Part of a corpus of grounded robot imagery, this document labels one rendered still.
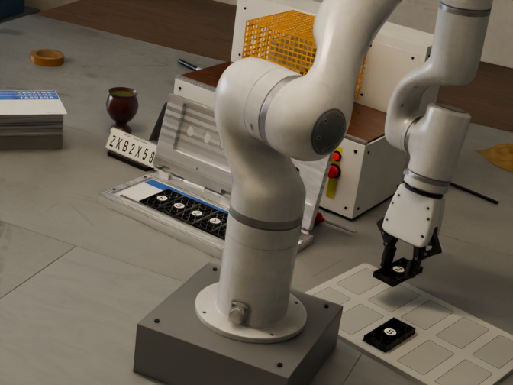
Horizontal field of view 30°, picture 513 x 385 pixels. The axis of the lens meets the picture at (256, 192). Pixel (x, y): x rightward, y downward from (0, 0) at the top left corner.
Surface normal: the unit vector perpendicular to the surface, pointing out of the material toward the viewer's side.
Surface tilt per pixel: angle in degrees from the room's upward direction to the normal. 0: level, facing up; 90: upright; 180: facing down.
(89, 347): 0
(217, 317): 1
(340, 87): 64
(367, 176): 90
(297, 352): 1
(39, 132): 90
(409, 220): 78
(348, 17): 54
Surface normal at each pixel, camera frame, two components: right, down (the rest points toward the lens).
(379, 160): 0.80, 0.33
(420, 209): -0.58, 0.02
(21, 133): 0.35, 0.43
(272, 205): 0.02, 0.26
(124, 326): 0.12, -0.90
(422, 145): -0.78, -0.04
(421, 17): -0.39, 0.34
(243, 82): -0.57, -0.35
